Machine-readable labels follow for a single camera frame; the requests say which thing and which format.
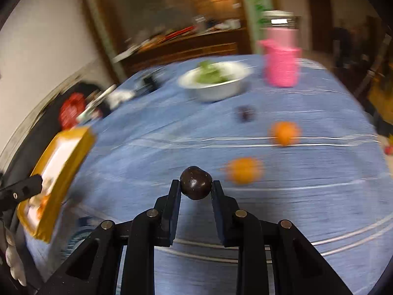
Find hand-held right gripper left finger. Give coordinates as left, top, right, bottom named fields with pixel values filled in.
left=37, top=180, right=182, bottom=295

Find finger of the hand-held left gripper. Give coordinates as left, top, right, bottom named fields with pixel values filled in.
left=0, top=175, right=43, bottom=212

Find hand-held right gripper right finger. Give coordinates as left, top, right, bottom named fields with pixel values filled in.
left=211, top=180, right=353, bottom=295

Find dark brown round fruit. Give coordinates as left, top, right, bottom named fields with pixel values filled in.
left=180, top=166, right=212, bottom=201

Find yellow cardboard box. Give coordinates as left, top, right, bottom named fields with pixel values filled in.
left=16, top=127, right=95, bottom=243

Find person's left hand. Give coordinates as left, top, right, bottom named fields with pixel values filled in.
left=0, top=224, right=28, bottom=287

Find red plastic bag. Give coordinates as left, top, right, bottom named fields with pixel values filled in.
left=59, top=93, right=86, bottom=130

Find dark purple plum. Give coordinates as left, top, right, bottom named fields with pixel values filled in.
left=236, top=106, right=257, bottom=123

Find white bowl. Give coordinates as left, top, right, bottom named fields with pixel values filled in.
left=178, top=61, right=253, bottom=103

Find white gloves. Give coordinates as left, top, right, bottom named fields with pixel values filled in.
left=107, top=88, right=136, bottom=105

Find black electronic device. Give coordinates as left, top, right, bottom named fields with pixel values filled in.
left=143, top=74, right=157, bottom=93

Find green lettuce leaves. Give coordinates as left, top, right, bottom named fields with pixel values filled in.
left=196, top=61, right=234, bottom=83

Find pink bottle with knitted sleeve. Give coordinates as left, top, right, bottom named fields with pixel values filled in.
left=258, top=11, right=303, bottom=88

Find wooden sideboard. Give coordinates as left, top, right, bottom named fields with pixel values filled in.
left=113, top=28, right=249, bottom=74

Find brown wooden door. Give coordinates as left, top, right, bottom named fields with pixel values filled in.
left=307, top=0, right=334, bottom=53

